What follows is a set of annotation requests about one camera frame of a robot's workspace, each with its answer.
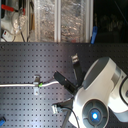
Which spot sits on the blue object at corner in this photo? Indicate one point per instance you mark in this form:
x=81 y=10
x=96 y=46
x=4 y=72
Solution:
x=2 y=120

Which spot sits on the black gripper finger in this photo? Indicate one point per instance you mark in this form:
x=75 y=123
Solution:
x=65 y=82

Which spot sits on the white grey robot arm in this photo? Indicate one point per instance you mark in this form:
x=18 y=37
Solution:
x=102 y=89

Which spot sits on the black pegboard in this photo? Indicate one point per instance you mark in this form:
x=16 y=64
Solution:
x=20 y=62

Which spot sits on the red tool handle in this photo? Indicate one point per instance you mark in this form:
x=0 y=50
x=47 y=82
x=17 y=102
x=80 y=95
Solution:
x=8 y=8

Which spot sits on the blue clamp handle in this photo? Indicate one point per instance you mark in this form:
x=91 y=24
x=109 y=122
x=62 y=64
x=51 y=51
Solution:
x=94 y=34

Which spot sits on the clear plastic storage bin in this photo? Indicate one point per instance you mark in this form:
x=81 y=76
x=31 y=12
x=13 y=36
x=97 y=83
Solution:
x=44 y=20
x=72 y=20

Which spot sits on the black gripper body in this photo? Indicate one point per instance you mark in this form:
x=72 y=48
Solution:
x=73 y=89

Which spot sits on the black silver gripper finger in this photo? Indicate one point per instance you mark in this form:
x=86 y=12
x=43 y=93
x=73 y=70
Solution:
x=77 y=68

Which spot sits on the metal cable clip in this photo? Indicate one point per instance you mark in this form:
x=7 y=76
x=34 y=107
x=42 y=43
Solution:
x=36 y=85

